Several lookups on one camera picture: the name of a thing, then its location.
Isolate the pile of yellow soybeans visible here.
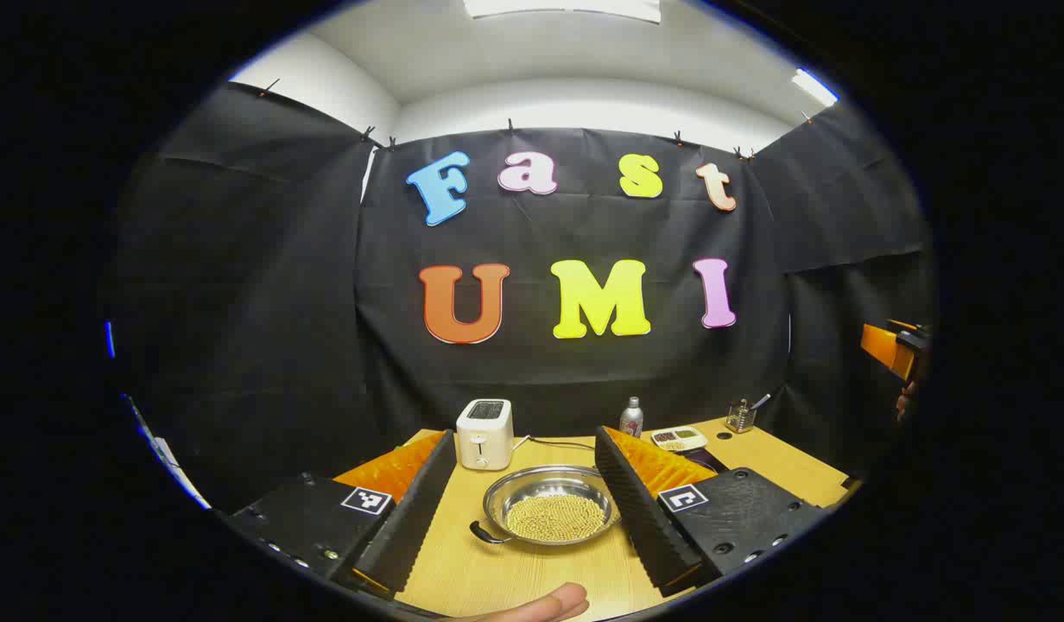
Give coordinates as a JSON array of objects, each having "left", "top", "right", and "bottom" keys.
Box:
[{"left": 506, "top": 494, "right": 607, "bottom": 543}]

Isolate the white divided snack tray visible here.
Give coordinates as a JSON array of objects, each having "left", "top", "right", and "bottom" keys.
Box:
[{"left": 650, "top": 426, "right": 708, "bottom": 453}]

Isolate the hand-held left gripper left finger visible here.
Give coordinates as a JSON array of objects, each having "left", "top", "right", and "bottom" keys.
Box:
[{"left": 225, "top": 429, "right": 458, "bottom": 601}]

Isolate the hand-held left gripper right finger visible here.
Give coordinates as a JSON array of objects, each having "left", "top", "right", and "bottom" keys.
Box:
[{"left": 594, "top": 425, "right": 833, "bottom": 599}]

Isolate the steel pot with black handle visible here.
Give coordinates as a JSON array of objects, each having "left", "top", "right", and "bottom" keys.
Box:
[{"left": 470, "top": 465, "right": 624, "bottom": 547}]

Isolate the black backdrop cloth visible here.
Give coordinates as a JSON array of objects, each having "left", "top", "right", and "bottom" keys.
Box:
[{"left": 109, "top": 82, "right": 939, "bottom": 515}]

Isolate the toaster power cable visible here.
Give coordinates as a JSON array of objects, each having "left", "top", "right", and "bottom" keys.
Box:
[{"left": 511, "top": 435, "right": 598, "bottom": 453}]

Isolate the white toaster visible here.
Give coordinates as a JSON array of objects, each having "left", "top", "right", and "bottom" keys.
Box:
[{"left": 456, "top": 398, "right": 516, "bottom": 472}]

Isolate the large ceiling light panel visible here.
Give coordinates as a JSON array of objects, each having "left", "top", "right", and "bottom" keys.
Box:
[{"left": 463, "top": 0, "right": 662, "bottom": 24}]

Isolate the small ceiling light panel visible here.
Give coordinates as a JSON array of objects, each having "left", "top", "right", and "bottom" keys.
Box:
[{"left": 791, "top": 67, "right": 839, "bottom": 107}]

